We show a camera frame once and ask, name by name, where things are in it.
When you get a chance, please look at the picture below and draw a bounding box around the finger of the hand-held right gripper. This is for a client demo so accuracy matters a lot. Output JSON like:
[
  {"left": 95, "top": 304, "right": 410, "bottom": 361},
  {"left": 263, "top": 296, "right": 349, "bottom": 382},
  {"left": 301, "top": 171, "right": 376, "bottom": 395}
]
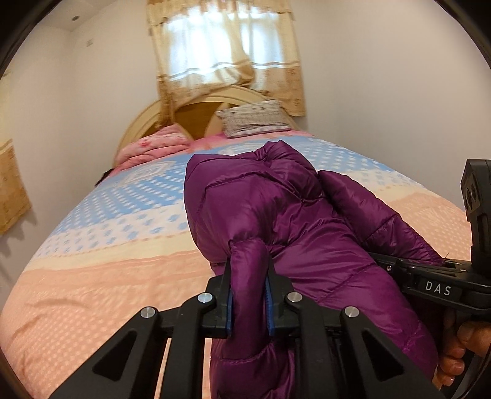
[{"left": 368, "top": 251, "right": 407, "bottom": 277}]

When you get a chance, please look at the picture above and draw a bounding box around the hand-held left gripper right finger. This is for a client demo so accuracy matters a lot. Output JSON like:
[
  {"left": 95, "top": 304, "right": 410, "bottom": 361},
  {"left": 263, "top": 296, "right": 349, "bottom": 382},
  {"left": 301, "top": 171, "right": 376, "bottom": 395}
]
[{"left": 265, "top": 255, "right": 447, "bottom": 399}]

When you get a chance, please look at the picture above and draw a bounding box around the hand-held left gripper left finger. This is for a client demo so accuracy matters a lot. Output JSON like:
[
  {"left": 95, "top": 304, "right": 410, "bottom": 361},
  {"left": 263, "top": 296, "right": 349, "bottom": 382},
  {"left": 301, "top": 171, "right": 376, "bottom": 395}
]
[{"left": 50, "top": 256, "right": 234, "bottom": 399}]

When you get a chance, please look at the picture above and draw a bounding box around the purple down jacket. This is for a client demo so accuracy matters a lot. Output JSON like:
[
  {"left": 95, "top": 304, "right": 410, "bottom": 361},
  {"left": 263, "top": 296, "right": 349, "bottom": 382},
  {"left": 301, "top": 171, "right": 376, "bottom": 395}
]
[{"left": 184, "top": 140, "right": 446, "bottom": 399}]

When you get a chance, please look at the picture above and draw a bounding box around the person's right hand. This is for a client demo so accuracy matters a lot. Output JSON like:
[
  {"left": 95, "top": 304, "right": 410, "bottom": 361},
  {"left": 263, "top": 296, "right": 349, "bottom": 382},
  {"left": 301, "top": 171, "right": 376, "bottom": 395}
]
[{"left": 431, "top": 320, "right": 491, "bottom": 388}]

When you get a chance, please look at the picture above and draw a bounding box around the polka dot bed blanket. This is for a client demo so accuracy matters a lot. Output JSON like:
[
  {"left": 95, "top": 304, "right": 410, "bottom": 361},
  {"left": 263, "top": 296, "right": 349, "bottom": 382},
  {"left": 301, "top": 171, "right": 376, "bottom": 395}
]
[{"left": 0, "top": 134, "right": 476, "bottom": 399}]

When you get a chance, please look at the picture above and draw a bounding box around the pink bed sheet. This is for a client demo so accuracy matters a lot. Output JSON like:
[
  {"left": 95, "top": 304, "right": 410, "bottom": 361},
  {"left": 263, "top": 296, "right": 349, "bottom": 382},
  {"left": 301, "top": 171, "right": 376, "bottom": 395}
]
[{"left": 190, "top": 130, "right": 319, "bottom": 152}]

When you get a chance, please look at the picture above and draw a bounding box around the pink folded quilt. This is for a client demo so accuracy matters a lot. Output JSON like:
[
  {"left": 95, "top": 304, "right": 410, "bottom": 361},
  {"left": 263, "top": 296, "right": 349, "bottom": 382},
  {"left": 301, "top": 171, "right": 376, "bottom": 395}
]
[{"left": 115, "top": 123, "right": 192, "bottom": 173}]

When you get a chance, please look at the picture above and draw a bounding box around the grey patterned pillow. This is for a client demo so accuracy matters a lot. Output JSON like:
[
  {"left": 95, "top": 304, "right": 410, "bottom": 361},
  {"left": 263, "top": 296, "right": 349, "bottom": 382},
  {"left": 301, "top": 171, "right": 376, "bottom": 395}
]
[{"left": 215, "top": 100, "right": 294, "bottom": 139}]

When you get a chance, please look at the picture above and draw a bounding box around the round cream wooden headboard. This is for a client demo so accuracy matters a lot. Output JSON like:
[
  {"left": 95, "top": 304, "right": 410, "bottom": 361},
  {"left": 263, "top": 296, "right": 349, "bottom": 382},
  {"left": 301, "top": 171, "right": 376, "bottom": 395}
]
[{"left": 117, "top": 85, "right": 296, "bottom": 162}]

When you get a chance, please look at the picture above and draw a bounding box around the beige side window curtain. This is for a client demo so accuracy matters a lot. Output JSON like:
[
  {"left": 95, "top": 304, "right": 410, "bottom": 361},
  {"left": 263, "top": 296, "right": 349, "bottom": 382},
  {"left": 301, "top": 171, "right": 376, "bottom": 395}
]
[{"left": 0, "top": 140, "right": 32, "bottom": 235}]

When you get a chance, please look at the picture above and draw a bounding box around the beige curtain behind headboard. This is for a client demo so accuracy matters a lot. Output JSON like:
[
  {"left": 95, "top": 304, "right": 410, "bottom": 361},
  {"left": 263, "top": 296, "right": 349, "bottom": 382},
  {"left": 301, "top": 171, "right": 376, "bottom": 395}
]
[{"left": 146, "top": 0, "right": 307, "bottom": 127}]

